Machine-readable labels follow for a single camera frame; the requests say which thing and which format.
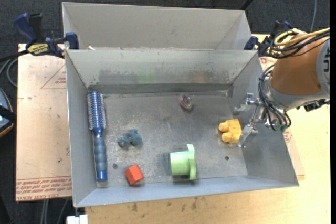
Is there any yellow block with two pegs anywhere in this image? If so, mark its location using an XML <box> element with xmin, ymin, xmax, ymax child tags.
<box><xmin>218</xmin><ymin>119</ymin><xmax>244</xmax><ymax>144</ymax></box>

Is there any small multicoloured spinning top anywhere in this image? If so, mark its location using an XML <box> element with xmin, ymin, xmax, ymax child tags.
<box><xmin>179</xmin><ymin>93</ymin><xmax>194</xmax><ymax>110</ymax></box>

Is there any red block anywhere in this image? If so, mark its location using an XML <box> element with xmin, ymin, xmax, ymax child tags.
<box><xmin>124</xmin><ymin>164</ymin><xmax>145</xmax><ymax>186</ymax></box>

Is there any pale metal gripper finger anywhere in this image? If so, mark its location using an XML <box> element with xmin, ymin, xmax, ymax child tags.
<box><xmin>233</xmin><ymin>92</ymin><xmax>257</xmax><ymax>115</ymax></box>
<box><xmin>237</xmin><ymin>124</ymin><xmax>259</xmax><ymax>149</ymax></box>

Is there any grey metal bin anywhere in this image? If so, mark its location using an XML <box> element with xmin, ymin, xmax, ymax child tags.
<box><xmin>61</xmin><ymin>2</ymin><xmax>300</xmax><ymax>208</ymax></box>

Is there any blue round hairbrush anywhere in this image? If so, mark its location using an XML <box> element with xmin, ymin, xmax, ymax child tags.
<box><xmin>87</xmin><ymin>90</ymin><xmax>109</xmax><ymax>183</ymax></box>

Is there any brown cardboard board red print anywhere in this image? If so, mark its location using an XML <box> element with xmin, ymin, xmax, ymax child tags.
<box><xmin>15</xmin><ymin>43</ymin><xmax>307</xmax><ymax>202</ymax></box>

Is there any dark teal crumpled cloth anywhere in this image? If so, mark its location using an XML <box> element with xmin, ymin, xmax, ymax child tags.
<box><xmin>117</xmin><ymin>128</ymin><xmax>144</xmax><ymax>150</ymax></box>

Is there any light green flanged cylinder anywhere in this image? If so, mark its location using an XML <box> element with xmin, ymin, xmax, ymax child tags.
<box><xmin>167</xmin><ymin>143</ymin><xmax>197</xmax><ymax>181</ymax></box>

